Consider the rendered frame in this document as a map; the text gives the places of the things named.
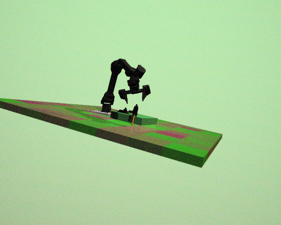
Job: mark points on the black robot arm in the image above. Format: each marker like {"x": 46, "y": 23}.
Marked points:
{"x": 116, "y": 66}

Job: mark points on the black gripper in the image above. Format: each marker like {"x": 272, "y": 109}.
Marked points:
{"x": 134, "y": 90}

